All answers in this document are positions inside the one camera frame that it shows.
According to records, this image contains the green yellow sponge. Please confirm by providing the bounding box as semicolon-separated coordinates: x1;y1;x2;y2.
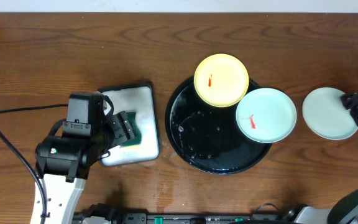
121;112;142;147

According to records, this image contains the light blue plate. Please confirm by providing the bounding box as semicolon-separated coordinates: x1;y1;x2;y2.
236;88;297;144

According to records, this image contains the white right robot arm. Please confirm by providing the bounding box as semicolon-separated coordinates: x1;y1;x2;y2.
291;91;358;224

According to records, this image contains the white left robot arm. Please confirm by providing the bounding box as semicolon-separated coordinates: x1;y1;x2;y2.
31;111;137;223

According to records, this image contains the white rectangular tray black rim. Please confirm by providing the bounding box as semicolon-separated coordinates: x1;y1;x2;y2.
97;83;159;166

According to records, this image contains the pale green plate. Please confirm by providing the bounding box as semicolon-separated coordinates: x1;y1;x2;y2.
302;87;358;141

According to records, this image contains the yellow plate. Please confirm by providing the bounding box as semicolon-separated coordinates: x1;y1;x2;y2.
193;54;250;108

